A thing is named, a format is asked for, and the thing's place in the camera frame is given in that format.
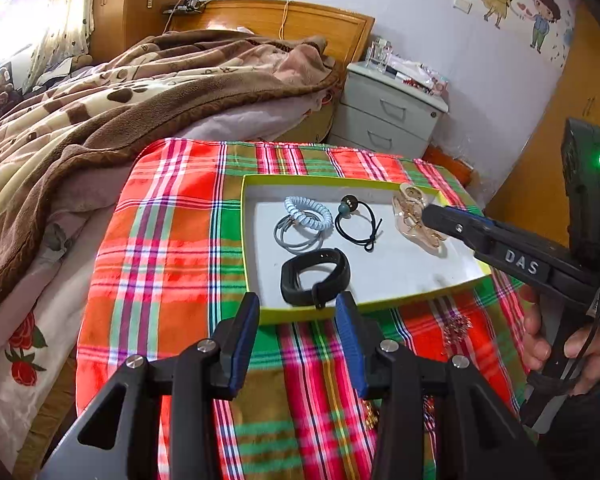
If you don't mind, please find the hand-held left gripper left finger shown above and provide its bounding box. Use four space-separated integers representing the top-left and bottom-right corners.
40 291 261 480

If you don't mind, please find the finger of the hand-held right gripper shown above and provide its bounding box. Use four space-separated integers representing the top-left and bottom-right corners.
422 204 571 286
447 207 498 228

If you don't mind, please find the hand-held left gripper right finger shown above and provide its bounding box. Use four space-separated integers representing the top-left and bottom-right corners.
335 291 551 480

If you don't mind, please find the translucent pink claw clip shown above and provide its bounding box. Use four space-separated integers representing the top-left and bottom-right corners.
391 184 443 256

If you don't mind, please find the yellow cardboard box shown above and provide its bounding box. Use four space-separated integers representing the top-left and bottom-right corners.
240 174 493 325

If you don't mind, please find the black wristband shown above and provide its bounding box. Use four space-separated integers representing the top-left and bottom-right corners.
280 248 352 309

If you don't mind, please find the black hair tie teal bead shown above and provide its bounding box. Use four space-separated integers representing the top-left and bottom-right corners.
334 194 385 253

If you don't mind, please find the grey flower hair tie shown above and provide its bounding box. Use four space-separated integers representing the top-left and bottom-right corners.
272 212 326 255

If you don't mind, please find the light blue spiral hair tie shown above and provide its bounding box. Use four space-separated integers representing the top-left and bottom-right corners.
284 195 333 228

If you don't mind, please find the person's right hand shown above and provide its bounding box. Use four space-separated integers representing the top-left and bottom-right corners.
522 285 600 396

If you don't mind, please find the wooden door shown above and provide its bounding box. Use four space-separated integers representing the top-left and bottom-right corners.
485 2 600 241

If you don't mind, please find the rhinestone hair clip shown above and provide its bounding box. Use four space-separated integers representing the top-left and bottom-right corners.
440 317 473 348

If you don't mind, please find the red green plaid cloth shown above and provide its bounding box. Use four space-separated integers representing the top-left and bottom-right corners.
75 139 536 480

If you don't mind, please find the grey nightstand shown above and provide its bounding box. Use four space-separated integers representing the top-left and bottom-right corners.
327 60 451 161

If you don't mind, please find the pile of small packets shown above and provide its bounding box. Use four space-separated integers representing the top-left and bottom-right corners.
390 57 451 96

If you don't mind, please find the glass cup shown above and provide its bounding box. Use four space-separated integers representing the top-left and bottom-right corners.
367 37 393 73

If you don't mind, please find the rose print bed sheet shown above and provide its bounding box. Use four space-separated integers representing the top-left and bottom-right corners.
0 200 121 456

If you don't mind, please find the wooden headboard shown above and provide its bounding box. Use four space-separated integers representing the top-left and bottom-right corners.
167 0 376 66

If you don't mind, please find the brown paw print blanket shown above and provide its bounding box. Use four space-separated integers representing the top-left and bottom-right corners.
0 29 348 331

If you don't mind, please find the dotted curtain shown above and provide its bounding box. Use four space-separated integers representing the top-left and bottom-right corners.
30 0 98 91

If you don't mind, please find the window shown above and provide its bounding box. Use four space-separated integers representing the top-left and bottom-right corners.
0 0 51 76

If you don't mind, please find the gold and black bead hair tie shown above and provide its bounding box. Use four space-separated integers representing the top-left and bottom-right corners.
362 402 381 433

